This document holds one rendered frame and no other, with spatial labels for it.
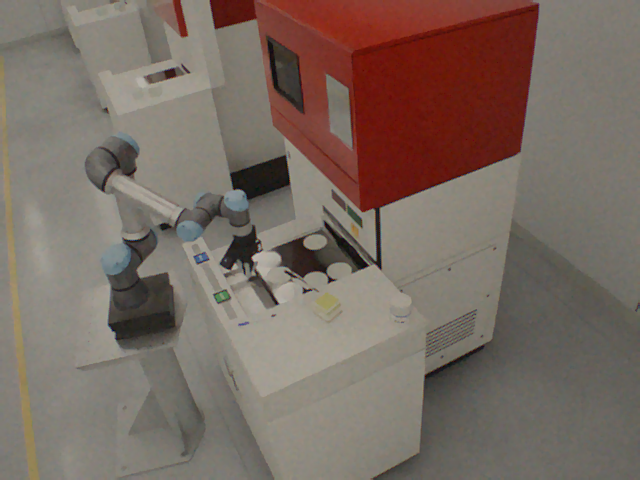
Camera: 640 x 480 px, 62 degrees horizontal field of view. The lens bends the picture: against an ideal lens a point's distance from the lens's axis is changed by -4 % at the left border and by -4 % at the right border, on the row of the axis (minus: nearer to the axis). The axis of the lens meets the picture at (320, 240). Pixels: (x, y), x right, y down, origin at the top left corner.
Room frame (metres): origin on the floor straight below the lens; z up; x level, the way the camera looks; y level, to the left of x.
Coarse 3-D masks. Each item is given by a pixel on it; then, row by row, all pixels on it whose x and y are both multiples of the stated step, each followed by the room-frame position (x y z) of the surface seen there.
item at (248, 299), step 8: (240, 272) 1.74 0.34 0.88; (240, 288) 1.64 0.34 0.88; (248, 288) 1.64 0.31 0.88; (240, 296) 1.60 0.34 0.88; (248, 296) 1.59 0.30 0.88; (256, 296) 1.59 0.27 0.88; (240, 304) 1.55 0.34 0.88; (248, 304) 1.55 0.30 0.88; (256, 304) 1.54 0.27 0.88; (248, 312) 1.50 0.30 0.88; (256, 312) 1.50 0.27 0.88
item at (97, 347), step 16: (96, 288) 1.81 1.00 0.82; (176, 288) 1.75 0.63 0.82; (96, 304) 1.71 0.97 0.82; (176, 304) 1.65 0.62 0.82; (80, 320) 1.62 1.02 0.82; (96, 320) 1.61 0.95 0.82; (176, 320) 1.56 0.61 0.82; (80, 336) 1.53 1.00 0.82; (96, 336) 1.52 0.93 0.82; (112, 336) 1.51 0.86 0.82; (144, 336) 1.49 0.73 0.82; (160, 336) 1.48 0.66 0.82; (176, 336) 1.48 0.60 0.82; (80, 352) 1.44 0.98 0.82; (96, 352) 1.43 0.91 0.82; (112, 352) 1.43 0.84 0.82; (128, 352) 1.42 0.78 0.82; (144, 352) 1.41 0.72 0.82; (80, 368) 1.37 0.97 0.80; (96, 368) 1.39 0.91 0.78
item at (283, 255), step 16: (256, 256) 1.81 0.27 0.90; (272, 256) 1.80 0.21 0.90; (288, 256) 1.78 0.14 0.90; (304, 256) 1.77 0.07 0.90; (320, 256) 1.76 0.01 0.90; (336, 256) 1.75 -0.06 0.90; (304, 272) 1.67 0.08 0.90; (352, 272) 1.64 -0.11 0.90; (272, 288) 1.60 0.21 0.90; (288, 288) 1.59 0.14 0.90; (304, 288) 1.58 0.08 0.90
